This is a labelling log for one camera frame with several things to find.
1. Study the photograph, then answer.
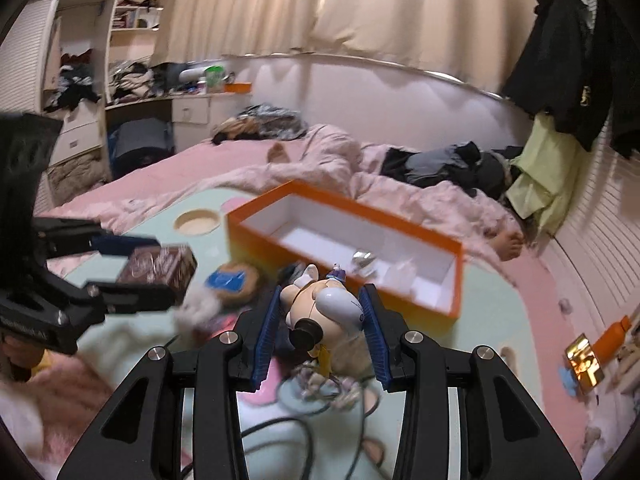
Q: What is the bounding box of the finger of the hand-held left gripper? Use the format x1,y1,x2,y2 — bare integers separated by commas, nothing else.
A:
50,280,189,317
34,217,164,262

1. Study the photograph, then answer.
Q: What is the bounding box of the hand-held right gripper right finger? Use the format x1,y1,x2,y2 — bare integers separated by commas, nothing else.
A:
360,283,583,480

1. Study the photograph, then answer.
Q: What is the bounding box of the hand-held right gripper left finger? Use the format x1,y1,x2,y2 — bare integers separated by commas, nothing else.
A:
57,285,281,480

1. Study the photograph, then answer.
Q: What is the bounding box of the brown patterned box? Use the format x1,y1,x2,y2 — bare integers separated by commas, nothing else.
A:
116,243,199,292

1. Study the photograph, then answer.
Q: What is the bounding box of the white toy figurine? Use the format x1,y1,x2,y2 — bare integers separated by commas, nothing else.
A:
280,262,382,377

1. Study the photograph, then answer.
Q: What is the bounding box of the orange cardboard box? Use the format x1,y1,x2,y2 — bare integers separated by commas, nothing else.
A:
227,180,463,319

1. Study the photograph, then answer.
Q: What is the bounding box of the green lid container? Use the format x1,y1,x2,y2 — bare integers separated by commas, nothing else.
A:
205,64,226,95

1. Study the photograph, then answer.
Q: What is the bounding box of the person's left hand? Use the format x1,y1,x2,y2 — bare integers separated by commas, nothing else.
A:
0,335,46,384

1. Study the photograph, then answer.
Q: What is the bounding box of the white crumpled tissue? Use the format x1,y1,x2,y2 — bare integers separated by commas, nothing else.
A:
175,285,227,334

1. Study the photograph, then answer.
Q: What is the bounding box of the round brown blue pouch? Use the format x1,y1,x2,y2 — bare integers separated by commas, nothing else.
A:
205,261,261,307

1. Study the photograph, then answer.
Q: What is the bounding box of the clear plastic piece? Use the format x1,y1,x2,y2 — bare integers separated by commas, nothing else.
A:
385,259,422,292

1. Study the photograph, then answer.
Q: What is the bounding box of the round beige lid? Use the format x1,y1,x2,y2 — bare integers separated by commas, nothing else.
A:
174,208,221,236

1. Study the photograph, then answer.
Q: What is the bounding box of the silver shiny object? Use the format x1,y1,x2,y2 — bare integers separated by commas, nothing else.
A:
350,250,377,276

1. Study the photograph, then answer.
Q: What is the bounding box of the dark clothes heap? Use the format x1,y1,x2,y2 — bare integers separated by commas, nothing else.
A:
42,50,104,114

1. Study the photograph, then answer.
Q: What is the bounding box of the pink fluffy cloth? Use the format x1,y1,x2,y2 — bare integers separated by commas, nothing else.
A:
0,310,122,467

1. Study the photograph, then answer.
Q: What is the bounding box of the white wardrobe unit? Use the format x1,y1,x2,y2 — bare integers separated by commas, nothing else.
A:
0,0,174,197

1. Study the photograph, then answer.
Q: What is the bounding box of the white desk with drawers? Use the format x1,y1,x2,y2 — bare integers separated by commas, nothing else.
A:
105,89,254,127

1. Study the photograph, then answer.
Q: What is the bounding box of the white cylinder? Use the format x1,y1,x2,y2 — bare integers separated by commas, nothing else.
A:
179,65,211,86

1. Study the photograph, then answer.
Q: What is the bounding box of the pink blanket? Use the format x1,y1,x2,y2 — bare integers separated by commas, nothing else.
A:
35,124,532,281

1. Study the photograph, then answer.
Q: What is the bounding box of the dark clothes pile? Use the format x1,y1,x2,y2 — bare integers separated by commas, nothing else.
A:
379,140,524,202

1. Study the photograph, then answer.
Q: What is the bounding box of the grey patterned cloth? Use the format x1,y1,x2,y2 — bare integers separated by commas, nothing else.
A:
212,104,309,146

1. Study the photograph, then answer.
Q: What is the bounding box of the small blue toy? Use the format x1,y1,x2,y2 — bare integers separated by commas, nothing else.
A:
555,365,584,396

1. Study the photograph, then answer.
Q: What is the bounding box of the smartphone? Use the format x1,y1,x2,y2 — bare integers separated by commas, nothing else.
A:
564,332,606,394

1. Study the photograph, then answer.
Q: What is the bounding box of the light green cloth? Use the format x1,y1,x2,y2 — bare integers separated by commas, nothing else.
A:
505,112,594,239

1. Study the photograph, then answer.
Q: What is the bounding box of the white padded headboard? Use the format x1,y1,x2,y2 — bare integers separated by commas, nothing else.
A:
220,52,536,162

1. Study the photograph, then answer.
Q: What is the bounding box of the orange bottle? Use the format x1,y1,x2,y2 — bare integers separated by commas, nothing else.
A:
597,312,634,362

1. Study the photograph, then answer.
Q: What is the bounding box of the white louvred door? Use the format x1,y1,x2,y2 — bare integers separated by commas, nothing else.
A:
540,0,640,323

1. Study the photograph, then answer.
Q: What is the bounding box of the beige curtain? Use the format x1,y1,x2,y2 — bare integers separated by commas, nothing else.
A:
150,0,545,84

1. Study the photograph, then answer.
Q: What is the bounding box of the black hanging jacket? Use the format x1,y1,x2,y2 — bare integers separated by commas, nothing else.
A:
501,0,609,154

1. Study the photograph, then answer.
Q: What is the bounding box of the dark hanging garment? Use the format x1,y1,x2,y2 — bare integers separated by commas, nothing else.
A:
596,0,640,162

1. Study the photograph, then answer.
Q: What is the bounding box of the beaded string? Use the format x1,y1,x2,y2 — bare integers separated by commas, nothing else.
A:
292,362,382,414

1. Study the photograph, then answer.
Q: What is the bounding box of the black cable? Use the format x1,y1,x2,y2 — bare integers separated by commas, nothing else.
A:
239,374,321,480

